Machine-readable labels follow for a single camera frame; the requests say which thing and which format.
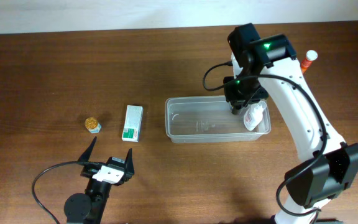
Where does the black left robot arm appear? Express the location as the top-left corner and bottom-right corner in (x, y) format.
(64, 139), (135, 224)

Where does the dark bottle white cap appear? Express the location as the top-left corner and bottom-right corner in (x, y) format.
(229, 102), (244, 115)

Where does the clear plastic container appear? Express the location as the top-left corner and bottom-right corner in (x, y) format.
(165, 96), (272, 144)

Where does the black camera cable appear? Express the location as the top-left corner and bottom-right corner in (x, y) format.
(31, 160), (105, 224)
(201, 60), (329, 218)

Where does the white green Panadol box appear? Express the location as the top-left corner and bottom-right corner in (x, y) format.
(122, 105), (144, 142)

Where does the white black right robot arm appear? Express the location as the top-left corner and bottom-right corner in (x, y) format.
(224, 23), (358, 223)

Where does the white squeeze bottle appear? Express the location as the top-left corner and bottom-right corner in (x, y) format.
(243, 101), (267, 131)

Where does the small gold lid jar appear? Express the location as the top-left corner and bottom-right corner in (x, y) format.
(85, 117), (101, 134)

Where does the black right camera cable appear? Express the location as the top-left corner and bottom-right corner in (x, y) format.
(201, 60), (329, 218)

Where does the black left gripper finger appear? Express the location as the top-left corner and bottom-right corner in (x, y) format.
(125, 149), (135, 175)
(77, 137), (97, 162)

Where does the black left camera cable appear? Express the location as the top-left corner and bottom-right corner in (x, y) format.
(31, 160), (105, 224)

